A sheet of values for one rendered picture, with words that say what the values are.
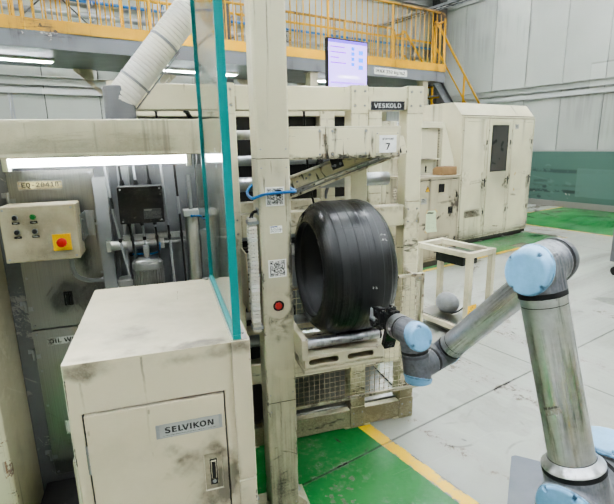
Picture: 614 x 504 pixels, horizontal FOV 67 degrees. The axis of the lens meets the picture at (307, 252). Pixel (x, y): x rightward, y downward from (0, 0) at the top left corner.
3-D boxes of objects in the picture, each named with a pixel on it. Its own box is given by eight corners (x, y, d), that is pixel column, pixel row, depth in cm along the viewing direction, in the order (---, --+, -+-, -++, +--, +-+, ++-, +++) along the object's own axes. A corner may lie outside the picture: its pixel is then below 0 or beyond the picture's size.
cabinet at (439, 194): (413, 271, 621) (416, 178, 593) (383, 263, 668) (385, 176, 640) (457, 261, 670) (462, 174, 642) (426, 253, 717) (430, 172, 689)
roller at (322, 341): (301, 345, 193) (304, 352, 189) (302, 336, 191) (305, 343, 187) (377, 334, 203) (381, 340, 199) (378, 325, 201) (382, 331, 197)
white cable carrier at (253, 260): (253, 333, 190) (248, 218, 179) (251, 328, 194) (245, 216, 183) (264, 331, 191) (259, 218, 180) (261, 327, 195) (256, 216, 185)
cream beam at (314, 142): (277, 161, 202) (276, 126, 199) (265, 159, 226) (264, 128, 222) (401, 157, 219) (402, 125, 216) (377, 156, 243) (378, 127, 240)
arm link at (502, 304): (573, 221, 125) (433, 341, 172) (551, 229, 117) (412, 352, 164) (605, 253, 120) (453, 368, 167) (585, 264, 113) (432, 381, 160)
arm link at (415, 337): (410, 357, 147) (407, 327, 146) (392, 346, 159) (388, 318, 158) (436, 350, 150) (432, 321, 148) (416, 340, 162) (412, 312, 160)
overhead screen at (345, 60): (327, 88, 528) (327, 36, 516) (325, 88, 533) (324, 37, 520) (367, 90, 561) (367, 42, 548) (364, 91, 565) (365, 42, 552)
